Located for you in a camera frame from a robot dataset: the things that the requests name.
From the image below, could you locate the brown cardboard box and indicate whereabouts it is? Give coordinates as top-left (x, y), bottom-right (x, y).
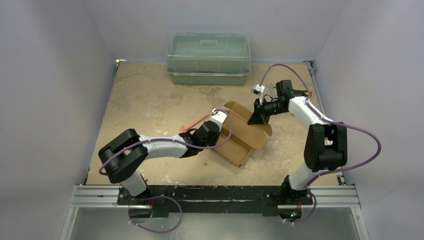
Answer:
top-left (213, 101), bottom-right (273, 167)

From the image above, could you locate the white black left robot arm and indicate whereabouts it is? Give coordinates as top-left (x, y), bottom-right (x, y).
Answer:
top-left (98, 119), bottom-right (224, 205)

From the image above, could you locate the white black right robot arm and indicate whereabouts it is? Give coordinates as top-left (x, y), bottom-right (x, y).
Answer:
top-left (247, 80), bottom-right (348, 204)

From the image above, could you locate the silver open-end wrench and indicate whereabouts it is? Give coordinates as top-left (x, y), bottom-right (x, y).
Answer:
top-left (266, 83), bottom-right (277, 99)

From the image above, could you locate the green clear-lid plastic toolbox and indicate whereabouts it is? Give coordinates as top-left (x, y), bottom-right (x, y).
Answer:
top-left (166, 32), bottom-right (251, 86)

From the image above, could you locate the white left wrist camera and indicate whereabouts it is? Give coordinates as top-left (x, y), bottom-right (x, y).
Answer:
top-left (209, 108), bottom-right (228, 130)

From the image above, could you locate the grey corner cable conduit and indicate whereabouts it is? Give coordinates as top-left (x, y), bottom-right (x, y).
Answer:
top-left (304, 60), bottom-right (347, 186)

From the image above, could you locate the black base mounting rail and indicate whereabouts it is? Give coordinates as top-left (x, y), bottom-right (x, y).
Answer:
top-left (117, 185), bottom-right (314, 218)

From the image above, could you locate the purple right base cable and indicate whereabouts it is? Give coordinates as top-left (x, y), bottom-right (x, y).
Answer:
top-left (282, 193), bottom-right (318, 226)

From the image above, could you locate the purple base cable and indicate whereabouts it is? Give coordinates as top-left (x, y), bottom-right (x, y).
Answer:
top-left (282, 193), bottom-right (318, 226)
top-left (127, 194), bottom-right (184, 234)

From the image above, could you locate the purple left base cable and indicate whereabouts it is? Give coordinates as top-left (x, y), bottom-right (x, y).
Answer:
top-left (127, 194), bottom-right (184, 234)

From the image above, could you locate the aluminium frame extrusion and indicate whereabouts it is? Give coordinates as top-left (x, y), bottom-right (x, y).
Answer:
top-left (70, 185), bottom-right (360, 209)

